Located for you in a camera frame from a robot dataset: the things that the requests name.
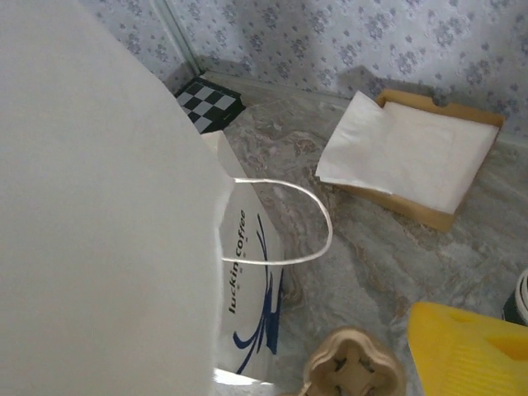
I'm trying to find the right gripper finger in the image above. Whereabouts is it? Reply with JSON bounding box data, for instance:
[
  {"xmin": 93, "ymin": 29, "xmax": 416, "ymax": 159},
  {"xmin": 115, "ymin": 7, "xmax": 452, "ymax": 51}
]
[{"xmin": 407, "ymin": 300, "xmax": 528, "ymax": 396}]

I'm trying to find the white paper cup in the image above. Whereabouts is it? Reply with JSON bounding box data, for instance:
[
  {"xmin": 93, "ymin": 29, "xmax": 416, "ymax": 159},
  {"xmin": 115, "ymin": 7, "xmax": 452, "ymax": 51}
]
[{"xmin": 501, "ymin": 266, "xmax": 528, "ymax": 327}]

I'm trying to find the brown cardboard tray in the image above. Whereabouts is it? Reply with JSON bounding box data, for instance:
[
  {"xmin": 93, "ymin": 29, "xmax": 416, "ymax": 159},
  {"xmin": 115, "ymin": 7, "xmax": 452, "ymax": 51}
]
[{"xmin": 317, "ymin": 88, "xmax": 507, "ymax": 232}]

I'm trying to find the brown pulp cup carrier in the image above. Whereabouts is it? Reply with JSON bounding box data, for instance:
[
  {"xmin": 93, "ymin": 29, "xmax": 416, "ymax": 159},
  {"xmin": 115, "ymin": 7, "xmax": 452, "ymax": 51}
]
[{"xmin": 302, "ymin": 326, "xmax": 408, "ymax": 396}]

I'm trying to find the white paper napkin stack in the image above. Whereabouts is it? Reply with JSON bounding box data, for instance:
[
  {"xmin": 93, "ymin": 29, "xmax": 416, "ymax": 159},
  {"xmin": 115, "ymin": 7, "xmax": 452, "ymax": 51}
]
[{"xmin": 315, "ymin": 90, "xmax": 499, "ymax": 215}]

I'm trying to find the black grey chessboard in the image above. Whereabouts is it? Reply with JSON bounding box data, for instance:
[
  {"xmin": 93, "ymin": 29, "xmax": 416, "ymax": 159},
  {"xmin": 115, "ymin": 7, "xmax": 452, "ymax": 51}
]
[{"xmin": 173, "ymin": 76, "xmax": 248, "ymax": 135}]

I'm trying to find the aluminium frame post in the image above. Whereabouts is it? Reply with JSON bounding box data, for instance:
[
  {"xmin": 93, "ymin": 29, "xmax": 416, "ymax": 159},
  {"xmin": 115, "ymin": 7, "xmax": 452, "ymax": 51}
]
[{"xmin": 163, "ymin": 0, "xmax": 203, "ymax": 79}]

